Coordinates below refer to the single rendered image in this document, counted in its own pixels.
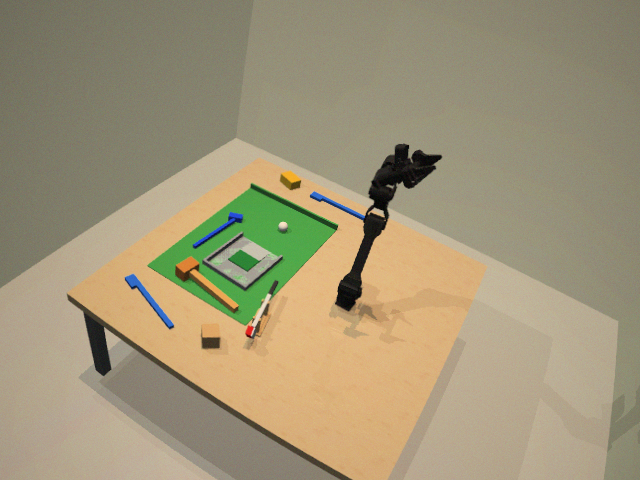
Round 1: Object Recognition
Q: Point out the tan cube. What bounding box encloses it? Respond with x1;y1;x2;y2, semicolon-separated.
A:
201;323;220;349

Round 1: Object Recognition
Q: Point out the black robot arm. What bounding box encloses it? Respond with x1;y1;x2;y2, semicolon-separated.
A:
335;144;409;311

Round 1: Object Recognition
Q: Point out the orange-yellow block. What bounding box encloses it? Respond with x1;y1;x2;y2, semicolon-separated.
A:
280;171;301;190

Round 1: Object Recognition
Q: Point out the green mat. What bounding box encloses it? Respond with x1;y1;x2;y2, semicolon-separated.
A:
147;188;336;326

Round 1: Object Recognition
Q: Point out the red putter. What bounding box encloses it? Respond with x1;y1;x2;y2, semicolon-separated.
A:
245;280;278;339

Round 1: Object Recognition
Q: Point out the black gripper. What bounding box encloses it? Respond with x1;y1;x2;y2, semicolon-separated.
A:
390;149;442;189

